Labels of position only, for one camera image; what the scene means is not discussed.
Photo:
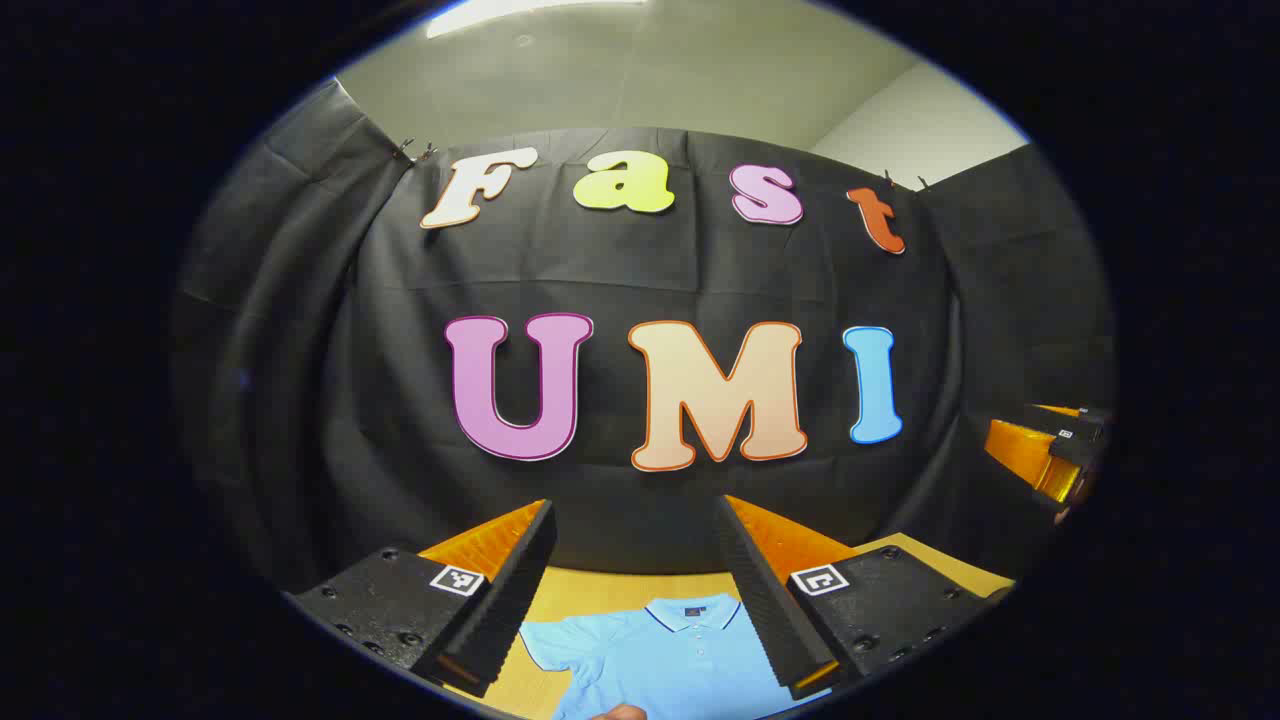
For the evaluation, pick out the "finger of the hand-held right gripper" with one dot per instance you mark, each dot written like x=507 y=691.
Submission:
x=1030 y=455

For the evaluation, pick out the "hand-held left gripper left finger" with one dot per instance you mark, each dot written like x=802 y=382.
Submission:
x=520 y=580

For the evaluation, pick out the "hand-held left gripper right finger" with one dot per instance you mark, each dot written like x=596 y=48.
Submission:
x=755 y=590

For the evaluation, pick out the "light blue T-shirt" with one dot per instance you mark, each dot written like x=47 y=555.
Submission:
x=670 y=660

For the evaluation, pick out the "black backdrop cloth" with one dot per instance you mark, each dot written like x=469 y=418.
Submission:
x=620 y=270

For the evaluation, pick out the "ceiling light panel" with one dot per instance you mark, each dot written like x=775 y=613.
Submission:
x=520 y=12

